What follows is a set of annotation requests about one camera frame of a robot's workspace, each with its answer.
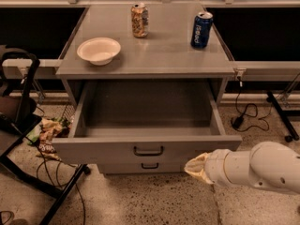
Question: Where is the black chair base right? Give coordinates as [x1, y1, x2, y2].
[266, 91, 300, 143]

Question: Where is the black floor cable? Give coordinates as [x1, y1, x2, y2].
[35, 153, 87, 225]

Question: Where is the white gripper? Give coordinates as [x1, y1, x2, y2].
[184, 149, 231, 187]

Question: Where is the gold patterned soda can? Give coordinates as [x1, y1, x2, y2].
[131, 3, 148, 38]

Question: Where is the white paper bowl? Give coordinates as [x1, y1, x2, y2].
[77, 37, 121, 66]

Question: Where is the blue Pepsi can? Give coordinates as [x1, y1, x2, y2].
[190, 11, 213, 49]

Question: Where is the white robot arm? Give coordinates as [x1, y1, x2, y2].
[184, 142, 300, 194]

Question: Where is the black rolling stand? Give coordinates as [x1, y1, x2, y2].
[0, 45, 90, 225]

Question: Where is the grey drawer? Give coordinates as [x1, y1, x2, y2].
[97, 162, 184, 174]
[53, 80, 241, 165]

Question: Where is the grey metal drawer cabinet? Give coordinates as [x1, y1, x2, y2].
[55, 1, 236, 175]

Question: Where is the brown chip bag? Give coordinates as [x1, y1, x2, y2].
[37, 118, 63, 161]

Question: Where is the grey top drawer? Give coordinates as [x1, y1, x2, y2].
[53, 80, 241, 165]

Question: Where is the grey bottom drawer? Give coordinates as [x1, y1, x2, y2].
[97, 162, 184, 174]

